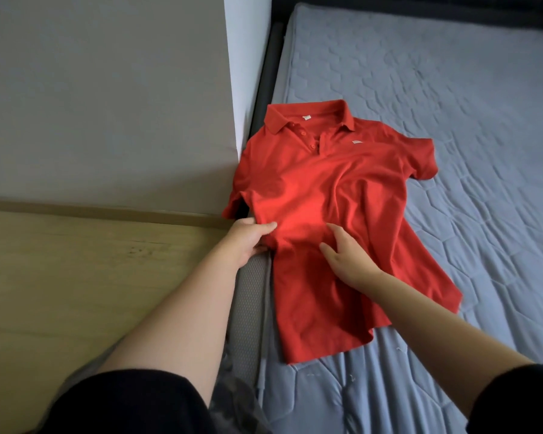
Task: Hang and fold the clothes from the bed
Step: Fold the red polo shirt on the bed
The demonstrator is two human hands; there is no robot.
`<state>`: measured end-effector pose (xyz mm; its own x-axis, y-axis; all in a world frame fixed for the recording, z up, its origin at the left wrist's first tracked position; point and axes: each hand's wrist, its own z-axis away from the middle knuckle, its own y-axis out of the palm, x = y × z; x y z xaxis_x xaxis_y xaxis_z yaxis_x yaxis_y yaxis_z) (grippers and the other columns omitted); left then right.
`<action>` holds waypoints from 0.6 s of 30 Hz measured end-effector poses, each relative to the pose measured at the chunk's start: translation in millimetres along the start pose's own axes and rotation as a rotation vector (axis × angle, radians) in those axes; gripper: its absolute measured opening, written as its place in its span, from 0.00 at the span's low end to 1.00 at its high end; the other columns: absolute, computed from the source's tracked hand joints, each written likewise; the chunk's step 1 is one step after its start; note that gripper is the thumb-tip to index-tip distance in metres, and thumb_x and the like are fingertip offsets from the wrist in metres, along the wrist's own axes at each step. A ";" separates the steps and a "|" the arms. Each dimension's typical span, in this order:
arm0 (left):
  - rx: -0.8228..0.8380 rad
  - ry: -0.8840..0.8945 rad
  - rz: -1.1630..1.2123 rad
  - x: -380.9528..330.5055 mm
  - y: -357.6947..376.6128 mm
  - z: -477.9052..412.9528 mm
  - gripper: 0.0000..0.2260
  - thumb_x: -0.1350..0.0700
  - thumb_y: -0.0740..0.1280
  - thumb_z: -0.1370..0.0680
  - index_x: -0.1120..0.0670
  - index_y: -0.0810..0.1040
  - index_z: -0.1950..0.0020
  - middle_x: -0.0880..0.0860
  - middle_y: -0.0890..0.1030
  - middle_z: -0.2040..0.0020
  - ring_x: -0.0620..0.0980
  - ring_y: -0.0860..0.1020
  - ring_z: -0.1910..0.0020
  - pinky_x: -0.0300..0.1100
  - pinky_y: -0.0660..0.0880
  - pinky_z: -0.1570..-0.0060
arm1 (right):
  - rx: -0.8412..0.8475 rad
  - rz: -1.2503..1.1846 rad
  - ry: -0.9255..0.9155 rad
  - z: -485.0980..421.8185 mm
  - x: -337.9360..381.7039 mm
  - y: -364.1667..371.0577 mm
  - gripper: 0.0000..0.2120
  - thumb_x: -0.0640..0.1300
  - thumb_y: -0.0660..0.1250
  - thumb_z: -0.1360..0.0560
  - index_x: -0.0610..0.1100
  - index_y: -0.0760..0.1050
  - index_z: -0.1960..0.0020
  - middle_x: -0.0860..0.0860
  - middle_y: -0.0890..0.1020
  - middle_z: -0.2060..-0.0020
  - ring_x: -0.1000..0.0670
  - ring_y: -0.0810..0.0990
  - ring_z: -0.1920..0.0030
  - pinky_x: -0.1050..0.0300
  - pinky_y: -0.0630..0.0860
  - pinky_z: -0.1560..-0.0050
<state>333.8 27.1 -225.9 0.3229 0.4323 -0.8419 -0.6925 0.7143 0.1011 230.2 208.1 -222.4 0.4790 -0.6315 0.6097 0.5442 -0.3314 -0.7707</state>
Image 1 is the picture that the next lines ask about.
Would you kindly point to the person's left hand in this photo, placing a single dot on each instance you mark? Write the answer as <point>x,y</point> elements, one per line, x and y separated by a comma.
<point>246,241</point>

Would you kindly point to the person's right hand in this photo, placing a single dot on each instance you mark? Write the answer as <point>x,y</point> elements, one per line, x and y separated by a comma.
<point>351,262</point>

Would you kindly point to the red polo shirt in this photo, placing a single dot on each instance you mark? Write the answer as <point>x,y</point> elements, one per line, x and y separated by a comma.
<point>335,185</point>

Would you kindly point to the grey quilted bed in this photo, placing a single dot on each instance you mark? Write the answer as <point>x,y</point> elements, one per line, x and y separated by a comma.
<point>489,113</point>

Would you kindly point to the person's right forearm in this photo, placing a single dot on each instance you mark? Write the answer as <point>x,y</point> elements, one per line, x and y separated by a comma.
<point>443,334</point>

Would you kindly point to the person's left forearm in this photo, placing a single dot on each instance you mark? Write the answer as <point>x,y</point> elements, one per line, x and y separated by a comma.
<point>176,321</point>

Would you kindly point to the dark grey upholstered headboard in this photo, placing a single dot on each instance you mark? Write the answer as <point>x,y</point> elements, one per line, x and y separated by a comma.
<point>416,4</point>

